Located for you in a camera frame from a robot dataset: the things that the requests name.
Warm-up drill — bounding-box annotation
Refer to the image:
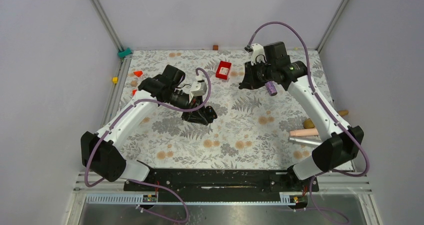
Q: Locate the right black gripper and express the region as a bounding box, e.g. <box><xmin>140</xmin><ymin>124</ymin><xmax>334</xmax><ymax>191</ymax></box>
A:
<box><xmin>240</xmin><ymin>59</ymin><xmax>276</xmax><ymax>90</ymax></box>

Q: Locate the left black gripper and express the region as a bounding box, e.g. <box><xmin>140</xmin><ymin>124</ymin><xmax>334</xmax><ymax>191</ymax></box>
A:
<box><xmin>165</xmin><ymin>87</ymin><xmax>211</xmax><ymax>125</ymax></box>

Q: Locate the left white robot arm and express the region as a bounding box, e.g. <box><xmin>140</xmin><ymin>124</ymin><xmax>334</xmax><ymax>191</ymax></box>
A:
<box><xmin>80</xmin><ymin>65</ymin><xmax>218</xmax><ymax>191</ymax></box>

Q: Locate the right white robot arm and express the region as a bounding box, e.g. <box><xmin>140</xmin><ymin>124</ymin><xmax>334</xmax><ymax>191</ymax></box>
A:
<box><xmin>239</xmin><ymin>42</ymin><xmax>364</xmax><ymax>191</ymax></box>

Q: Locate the purple glitter microphone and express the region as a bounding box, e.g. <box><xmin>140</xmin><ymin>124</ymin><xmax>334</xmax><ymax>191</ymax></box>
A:
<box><xmin>265</xmin><ymin>81</ymin><xmax>278</xmax><ymax>96</ymax></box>

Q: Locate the red open box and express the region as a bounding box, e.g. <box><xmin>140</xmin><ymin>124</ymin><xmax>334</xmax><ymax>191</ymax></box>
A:
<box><xmin>215</xmin><ymin>61</ymin><xmax>232</xmax><ymax>80</ymax></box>

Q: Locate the floral patterned mat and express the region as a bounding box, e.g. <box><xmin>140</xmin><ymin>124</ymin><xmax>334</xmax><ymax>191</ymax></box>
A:
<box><xmin>119</xmin><ymin>50</ymin><xmax>312</xmax><ymax>170</ymax></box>

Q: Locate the orange triangular block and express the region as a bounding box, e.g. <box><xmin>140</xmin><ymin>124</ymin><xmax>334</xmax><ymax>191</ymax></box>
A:
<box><xmin>133</xmin><ymin>70</ymin><xmax>144</xmax><ymax>78</ymax></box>

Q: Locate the pink cylinder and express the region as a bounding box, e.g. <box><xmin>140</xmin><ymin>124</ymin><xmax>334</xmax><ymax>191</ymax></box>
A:
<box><xmin>289</xmin><ymin>128</ymin><xmax>319</xmax><ymax>137</ymax></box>

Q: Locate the silver metal cylinder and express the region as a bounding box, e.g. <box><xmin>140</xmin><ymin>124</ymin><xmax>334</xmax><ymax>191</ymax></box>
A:
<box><xmin>288</xmin><ymin>137</ymin><xmax>323</xmax><ymax>148</ymax></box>

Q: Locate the teal block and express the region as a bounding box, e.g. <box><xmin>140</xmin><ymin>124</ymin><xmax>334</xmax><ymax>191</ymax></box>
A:
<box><xmin>117</xmin><ymin>47</ymin><xmax>133</xmax><ymax>59</ymax></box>

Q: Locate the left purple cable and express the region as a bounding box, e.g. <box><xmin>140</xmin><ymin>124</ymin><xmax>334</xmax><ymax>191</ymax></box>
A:
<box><xmin>83</xmin><ymin>67</ymin><xmax>212</xmax><ymax>225</ymax></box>

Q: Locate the purple cable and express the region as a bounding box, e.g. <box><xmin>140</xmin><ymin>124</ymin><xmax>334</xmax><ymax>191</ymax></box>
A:
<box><xmin>246</xmin><ymin>21</ymin><xmax>371</xmax><ymax>225</ymax></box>
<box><xmin>83</xmin><ymin>67</ymin><xmax>212</xmax><ymax>225</ymax></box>

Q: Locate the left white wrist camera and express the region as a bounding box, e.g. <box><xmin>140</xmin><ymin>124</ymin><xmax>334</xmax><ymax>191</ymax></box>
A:
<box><xmin>188</xmin><ymin>78</ymin><xmax>208</xmax><ymax>98</ymax></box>

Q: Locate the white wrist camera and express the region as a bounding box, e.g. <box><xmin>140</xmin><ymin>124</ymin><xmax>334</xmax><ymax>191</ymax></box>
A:
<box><xmin>244</xmin><ymin>43</ymin><xmax>266</xmax><ymax>66</ymax></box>
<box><xmin>188</xmin><ymin>78</ymin><xmax>208</xmax><ymax>98</ymax></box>

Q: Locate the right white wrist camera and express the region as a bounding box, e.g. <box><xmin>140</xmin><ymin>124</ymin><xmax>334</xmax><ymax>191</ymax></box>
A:
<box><xmin>244</xmin><ymin>43</ymin><xmax>266</xmax><ymax>66</ymax></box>

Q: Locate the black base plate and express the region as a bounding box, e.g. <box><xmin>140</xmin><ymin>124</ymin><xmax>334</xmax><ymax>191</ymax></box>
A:
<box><xmin>123</xmin><ymin>168</ymin><xmax>320</xmax><ymax>204</ymax></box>

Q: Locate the wooden handle stick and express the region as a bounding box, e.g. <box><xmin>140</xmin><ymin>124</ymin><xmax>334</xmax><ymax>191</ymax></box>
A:
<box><xmin>303</xmin><ymin>110</ymin><xmax>349</xmax><ymax>129</ymax></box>

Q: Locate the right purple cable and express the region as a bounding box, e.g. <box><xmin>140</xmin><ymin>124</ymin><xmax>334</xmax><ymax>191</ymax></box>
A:
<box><xmin>246</xmin><ymin>21</ymin><xmax>371</xmax><ymax>225</ymax></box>

